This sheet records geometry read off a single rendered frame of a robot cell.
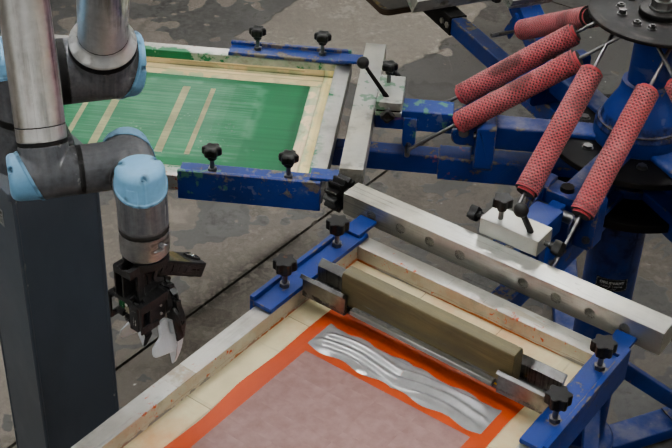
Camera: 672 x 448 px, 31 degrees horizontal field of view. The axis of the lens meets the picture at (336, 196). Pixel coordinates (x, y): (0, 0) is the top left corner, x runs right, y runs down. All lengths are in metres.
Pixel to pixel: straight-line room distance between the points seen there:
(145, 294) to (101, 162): 0.21
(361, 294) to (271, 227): 1.95
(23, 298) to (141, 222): 0.59
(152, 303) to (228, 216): 2.31
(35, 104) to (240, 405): 0.62
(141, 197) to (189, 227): 2.36
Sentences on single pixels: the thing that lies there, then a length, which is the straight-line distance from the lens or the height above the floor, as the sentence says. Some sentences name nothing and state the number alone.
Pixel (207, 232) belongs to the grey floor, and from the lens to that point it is 4.11.
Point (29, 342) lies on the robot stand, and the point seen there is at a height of 0.85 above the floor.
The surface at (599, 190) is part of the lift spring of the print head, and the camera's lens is 2.44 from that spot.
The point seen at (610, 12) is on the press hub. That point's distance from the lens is 2.63.
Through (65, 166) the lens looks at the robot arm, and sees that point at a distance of 1.86.
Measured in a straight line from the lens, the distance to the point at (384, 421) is 2.07.
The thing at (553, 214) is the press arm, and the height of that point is 1.04.
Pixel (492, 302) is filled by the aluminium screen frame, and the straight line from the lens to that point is 2.27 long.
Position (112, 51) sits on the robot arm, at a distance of 2.11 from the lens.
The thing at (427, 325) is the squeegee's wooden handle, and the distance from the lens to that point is 2.13.
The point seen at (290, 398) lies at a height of 0.96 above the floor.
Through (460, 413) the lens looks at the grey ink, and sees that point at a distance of 2.08.
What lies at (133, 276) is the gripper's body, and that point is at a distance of 1.85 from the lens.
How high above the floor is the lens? 2.40
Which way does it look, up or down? 34 degrees down
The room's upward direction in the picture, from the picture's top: 2 degrees clockwise
